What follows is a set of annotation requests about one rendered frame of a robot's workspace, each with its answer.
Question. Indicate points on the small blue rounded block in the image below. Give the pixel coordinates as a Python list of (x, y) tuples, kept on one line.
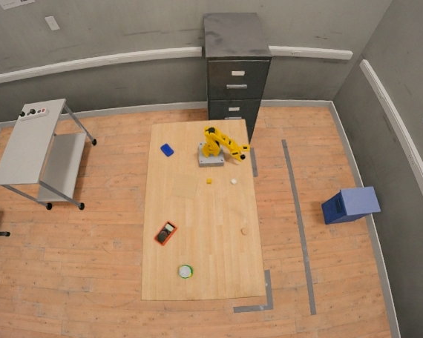
[(167, 150)]

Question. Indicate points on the tan flat mat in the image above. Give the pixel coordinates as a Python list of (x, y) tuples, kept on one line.
[(185, 186)]

